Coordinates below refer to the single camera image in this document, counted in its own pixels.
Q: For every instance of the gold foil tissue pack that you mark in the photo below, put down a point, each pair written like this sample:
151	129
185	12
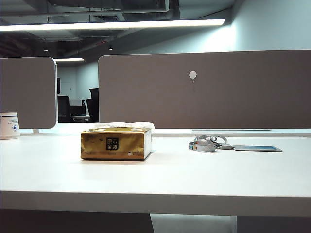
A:
97	145

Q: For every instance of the blue white ID card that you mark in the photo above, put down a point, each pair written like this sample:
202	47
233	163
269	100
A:
257	148

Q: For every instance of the black high-back office chair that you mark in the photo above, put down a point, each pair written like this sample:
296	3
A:
93	106

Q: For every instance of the wide brown desk partition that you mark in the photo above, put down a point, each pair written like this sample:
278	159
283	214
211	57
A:
230	102

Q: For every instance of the black low office chair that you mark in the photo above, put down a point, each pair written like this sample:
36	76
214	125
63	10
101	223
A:
63	108

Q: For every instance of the long ceiling light strip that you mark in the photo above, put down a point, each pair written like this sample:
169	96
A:
109	25

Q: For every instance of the short ceiling light strip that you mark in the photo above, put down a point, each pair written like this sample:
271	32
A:
69	59

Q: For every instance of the narrow brown desk partition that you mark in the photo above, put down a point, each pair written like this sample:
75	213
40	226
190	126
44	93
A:
26	92

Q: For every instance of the white paper cup blue logo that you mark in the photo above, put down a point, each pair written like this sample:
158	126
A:
9	126

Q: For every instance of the white adhesive wall hook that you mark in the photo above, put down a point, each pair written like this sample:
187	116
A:
193	74

